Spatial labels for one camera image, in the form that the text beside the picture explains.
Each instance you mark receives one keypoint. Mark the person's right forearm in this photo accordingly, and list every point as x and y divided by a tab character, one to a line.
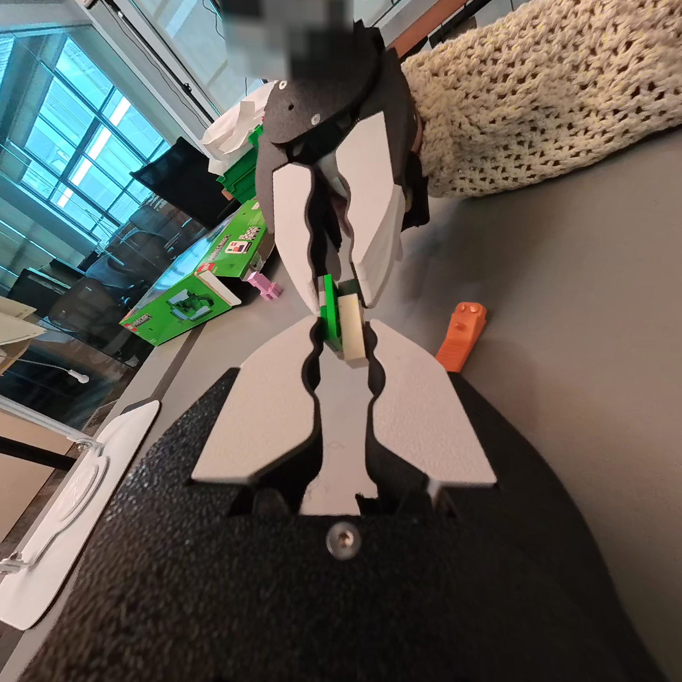
533	96

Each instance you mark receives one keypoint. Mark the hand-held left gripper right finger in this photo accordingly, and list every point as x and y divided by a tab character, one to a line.
431	421

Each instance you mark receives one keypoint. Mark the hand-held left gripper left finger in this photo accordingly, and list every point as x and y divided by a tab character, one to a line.
261	421

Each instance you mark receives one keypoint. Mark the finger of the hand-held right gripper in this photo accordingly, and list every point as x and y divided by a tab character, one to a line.
375	213
293	224

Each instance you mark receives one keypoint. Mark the pink lego pig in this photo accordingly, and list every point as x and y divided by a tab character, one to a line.
266	286

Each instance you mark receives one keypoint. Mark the green lego set box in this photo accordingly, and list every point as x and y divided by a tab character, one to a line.
186	298

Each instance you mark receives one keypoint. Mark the green white lego assembly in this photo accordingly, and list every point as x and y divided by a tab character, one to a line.
343	325

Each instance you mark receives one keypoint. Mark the black office chair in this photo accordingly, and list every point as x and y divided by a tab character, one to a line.
181	181

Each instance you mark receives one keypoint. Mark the lego instruction booklet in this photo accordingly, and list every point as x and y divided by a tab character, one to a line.
16	330

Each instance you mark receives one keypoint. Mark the orange brick separator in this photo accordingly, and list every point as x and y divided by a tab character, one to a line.
461	335

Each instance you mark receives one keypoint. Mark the white book stand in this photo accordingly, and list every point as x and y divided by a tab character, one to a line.
80	506

